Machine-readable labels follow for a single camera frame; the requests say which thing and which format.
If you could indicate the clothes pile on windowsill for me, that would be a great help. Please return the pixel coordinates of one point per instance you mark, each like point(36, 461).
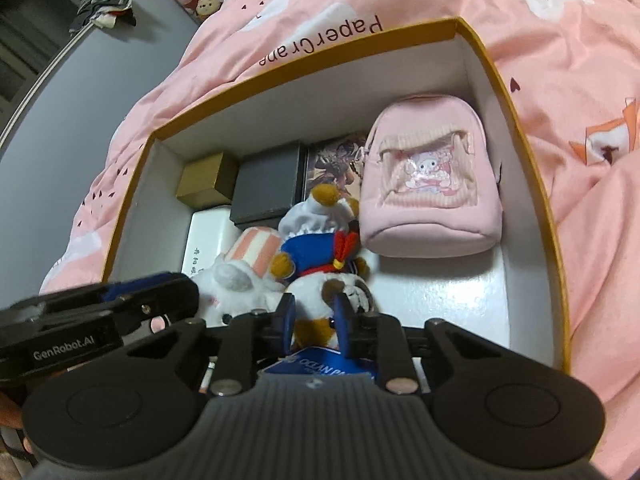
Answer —
point(102, 13)

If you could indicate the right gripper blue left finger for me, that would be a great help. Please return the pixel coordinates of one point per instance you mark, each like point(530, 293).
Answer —
point(283, 323)

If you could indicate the white rectangular box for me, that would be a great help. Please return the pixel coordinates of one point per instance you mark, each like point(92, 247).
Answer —
point(211, 233)

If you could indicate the pink printed duvet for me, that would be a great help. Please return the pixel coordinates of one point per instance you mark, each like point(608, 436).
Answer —
point(573, 70)

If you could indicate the sailor dog plush toy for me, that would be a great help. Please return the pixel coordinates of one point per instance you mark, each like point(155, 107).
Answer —
point(319, 260)

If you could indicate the white pink striped plush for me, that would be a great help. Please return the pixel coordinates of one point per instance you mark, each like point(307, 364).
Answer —
point(239, 281)

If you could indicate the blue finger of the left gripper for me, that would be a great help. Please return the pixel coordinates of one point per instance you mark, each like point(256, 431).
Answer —
point(116, 290)

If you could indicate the grey textured box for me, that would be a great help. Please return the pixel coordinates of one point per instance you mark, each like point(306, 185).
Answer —
point(268, 185)

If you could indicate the dark glass window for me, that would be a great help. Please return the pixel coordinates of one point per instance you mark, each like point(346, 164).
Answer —
point(32, 33)

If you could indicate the large orange storage box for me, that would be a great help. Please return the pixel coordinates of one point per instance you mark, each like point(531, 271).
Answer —
point(304, 121)

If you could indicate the blue ocean park tag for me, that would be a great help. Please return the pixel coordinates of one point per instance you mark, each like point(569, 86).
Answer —
point(319, 361)

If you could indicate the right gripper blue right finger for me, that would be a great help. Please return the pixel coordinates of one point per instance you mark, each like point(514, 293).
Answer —
point(343, 317)

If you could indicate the small gold cardboard box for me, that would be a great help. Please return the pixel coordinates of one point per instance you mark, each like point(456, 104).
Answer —
point(208, 182)

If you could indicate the anime picture card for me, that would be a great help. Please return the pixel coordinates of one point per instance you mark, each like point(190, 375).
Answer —
point(338, 161)

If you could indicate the pink mini backpack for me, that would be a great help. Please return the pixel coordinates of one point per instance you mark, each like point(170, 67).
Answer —
point(428, 189)

